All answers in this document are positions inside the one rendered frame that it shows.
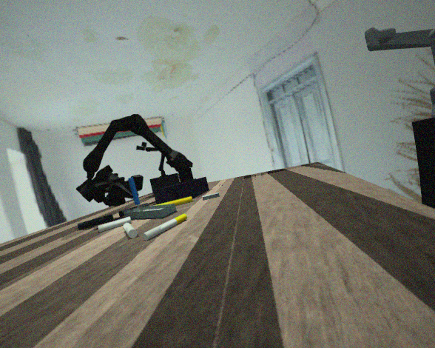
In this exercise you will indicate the blue stylus with white tip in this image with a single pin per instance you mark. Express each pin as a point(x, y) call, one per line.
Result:
point(134, 192)

